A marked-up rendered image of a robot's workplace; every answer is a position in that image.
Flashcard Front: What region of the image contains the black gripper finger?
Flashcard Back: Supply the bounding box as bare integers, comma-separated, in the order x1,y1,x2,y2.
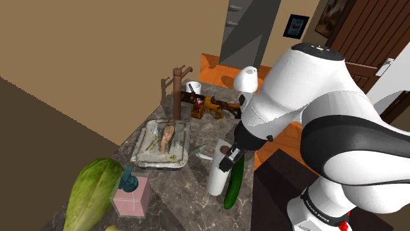
218,144,246,173

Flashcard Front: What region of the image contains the white paper towel roll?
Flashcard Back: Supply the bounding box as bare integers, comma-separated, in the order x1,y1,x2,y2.
206,138,239,197

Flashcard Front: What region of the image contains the silver kitchen knife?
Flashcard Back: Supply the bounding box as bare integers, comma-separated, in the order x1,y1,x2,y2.
189,144,214,161

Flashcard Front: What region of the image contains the green cucumber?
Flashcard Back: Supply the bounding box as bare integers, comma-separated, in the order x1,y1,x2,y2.
223,153,246,211

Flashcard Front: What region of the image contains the orange brown toy rifle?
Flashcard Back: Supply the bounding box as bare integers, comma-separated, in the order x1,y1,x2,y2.
180,91,242,120

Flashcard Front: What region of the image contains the dark robot stand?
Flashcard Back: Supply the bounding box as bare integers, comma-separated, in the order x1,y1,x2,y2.
250,148,396,231

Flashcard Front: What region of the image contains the orange fish fillet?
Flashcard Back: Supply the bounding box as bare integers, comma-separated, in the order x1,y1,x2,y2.
158,119,177,156

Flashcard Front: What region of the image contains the white cup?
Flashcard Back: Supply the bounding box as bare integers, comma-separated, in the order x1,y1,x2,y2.
186,81,202,95

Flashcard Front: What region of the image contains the brown faucet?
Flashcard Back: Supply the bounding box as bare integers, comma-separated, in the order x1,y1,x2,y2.
172,65,194,121

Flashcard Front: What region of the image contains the silver baking tray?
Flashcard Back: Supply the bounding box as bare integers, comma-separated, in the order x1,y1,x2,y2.
130,119,192,170

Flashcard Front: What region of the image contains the pink gift box teal bow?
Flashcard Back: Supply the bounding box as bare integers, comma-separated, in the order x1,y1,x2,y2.
109,166,152,219

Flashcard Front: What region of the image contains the green lettuce head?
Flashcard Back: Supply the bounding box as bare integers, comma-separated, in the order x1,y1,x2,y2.
62,157,125,231

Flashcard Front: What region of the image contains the brown wooden door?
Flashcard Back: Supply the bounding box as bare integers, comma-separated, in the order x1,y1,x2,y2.
325,0,410,95

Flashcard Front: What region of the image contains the black framed wall picture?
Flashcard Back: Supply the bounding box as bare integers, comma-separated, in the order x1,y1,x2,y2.
283,13,311,40

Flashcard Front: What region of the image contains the brown wall picture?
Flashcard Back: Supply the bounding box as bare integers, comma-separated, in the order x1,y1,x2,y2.
314,0,351,39

